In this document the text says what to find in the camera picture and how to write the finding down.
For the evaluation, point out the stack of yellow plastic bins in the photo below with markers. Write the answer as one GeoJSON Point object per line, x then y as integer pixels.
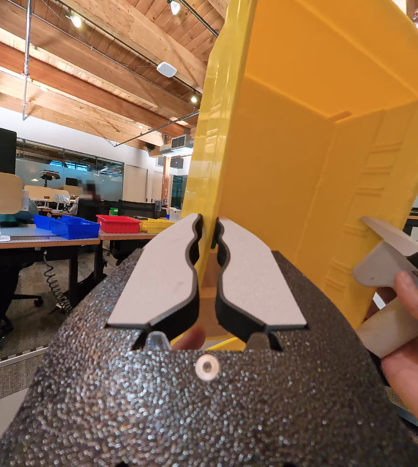
{"type": "Point", "coordinates": [156, 226]}

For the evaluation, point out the metal ventilation duct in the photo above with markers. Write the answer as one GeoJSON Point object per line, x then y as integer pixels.
{"type": "Point", "coordinates": [180, 143]}

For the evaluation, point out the white ceiling access point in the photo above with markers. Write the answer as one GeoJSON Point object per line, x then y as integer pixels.
{"type": "Point", "coordinates": [166, 69]}

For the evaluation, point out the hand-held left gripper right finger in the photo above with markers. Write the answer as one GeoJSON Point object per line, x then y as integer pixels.
{"type": "Point", "coordinates": [256, 288]}

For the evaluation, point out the small blue plastic bin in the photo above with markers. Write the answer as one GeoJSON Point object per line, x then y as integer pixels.
{"type": "Point", "coordinates": [45, 222]}

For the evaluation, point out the black office chair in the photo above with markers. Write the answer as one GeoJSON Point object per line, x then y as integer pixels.
{"type": "Point", "coordinates": [136, 211]}

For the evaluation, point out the person's left hand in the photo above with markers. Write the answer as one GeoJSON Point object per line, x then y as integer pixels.
{"type": "Point", "coordinates": [190, 339]}

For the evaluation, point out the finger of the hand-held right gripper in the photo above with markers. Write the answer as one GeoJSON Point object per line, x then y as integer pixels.
{"type": "Point", "coordinates": [384, 262]}

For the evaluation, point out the large blue plastic bin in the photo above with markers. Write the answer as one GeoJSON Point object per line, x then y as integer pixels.
{"type": "Point", "coordinates": [76, 229]}

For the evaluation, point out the yellow plastic box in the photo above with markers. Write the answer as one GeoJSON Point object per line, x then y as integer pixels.
{"type": "Point", "coordinates": [285, 146]}

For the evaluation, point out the black speaker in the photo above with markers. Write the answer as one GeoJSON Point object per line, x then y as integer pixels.
{"type": "Point", "coordinates": [176, 162]}

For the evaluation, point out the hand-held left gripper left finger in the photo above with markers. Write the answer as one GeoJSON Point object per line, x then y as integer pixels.
{"type": "Point", "coordinates": [158, 281]}

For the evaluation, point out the wooden desk with black legs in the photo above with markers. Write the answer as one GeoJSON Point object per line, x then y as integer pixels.
{"type": "Point", "coordinates": [30, 237]}
{"type": "Point", "coordinates": [128, 235]}

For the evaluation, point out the red plastic bin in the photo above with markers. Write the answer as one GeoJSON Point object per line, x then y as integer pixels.
{"type": "Point", "coordinates": [119, 225]}

